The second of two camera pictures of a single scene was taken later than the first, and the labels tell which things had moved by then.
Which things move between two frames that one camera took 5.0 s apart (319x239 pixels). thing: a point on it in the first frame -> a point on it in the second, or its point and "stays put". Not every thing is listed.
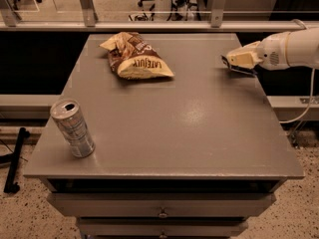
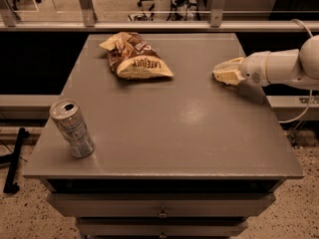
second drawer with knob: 161,226 stays put
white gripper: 271,54 -> 254,70
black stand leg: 10,185 stays put
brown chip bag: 133,58 stays put
